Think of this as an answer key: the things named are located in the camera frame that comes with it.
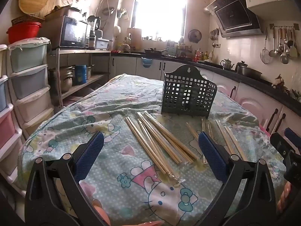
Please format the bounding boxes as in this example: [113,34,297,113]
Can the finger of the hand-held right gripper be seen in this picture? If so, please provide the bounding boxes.
[284,127,301,147]
[270,132,297,157]

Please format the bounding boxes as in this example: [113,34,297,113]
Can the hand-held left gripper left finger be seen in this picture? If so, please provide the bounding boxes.
[25,131,111,226]

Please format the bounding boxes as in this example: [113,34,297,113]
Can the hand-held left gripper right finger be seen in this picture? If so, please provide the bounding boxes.
[198,132,278,226]

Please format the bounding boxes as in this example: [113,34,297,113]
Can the set of chopsticks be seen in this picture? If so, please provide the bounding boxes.
[125,111,248,186]

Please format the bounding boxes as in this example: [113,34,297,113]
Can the dark green utensil basket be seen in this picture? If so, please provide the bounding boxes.
[161,65,218,120]

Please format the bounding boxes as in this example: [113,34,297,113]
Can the row of hanging kitchen utensils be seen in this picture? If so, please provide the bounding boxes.
[270,24,300,64]

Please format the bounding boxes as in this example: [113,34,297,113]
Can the person's right hand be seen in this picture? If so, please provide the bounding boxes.
[277,183,293,212]

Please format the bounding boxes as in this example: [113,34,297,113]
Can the person's left hand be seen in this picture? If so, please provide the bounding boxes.
[92,199,165,226]

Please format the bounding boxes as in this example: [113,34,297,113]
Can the cartoon cat printed blanket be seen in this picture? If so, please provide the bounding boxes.
[17,73,286,226]

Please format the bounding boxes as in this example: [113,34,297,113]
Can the ginger root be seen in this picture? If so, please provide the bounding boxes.
[271,74,286,89]

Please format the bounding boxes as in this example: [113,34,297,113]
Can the black kitchen counter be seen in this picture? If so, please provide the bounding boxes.
[110,50,301,116]

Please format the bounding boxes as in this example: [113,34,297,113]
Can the lidded steel cooking pot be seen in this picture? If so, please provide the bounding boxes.
[235,61,262,79]

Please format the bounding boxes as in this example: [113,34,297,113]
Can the blue canister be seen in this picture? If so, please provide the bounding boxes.
[75,65,87,85]

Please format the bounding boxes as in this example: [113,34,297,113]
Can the stacked steel pots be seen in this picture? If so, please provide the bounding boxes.
[48,66,76,93]

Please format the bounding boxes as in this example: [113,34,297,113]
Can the steel kettle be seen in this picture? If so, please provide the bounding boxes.
[220,59,235,70]

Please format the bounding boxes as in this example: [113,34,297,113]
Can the pastel plastic drawer unit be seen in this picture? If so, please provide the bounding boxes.
[0,37,55,184]

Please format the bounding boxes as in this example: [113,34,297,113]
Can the group of condiment bottles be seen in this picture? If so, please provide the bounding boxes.
[194,48,210,62]

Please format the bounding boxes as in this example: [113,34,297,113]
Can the metal shelf rack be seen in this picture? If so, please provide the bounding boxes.
[48,48,112,110]

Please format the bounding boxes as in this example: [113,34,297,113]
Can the grey-blue plastic tray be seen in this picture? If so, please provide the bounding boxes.
[95,38,112,50]

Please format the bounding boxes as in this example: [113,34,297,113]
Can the small hanging utensil set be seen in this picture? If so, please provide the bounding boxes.
[210,28,220,49]

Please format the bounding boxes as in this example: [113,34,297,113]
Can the black wok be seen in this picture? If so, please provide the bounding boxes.
[144,48,168,57]

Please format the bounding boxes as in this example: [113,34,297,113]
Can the black microwave oven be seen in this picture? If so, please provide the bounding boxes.
[46,15,91,49]

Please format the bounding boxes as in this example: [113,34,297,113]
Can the black blender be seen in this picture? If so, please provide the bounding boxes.
[87,15,102,50]

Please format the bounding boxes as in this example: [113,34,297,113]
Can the black range hood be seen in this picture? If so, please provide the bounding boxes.
[204,0,263,38]

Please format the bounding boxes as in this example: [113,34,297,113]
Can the red plastic bucket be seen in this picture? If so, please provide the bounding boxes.
[7,22,42,44]

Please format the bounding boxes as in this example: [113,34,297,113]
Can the kitchen window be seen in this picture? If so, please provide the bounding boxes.
[130,0,187,41]

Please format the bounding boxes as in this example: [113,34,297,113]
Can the hanging wire strainer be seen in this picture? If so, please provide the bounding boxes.
[260,28,271,64]

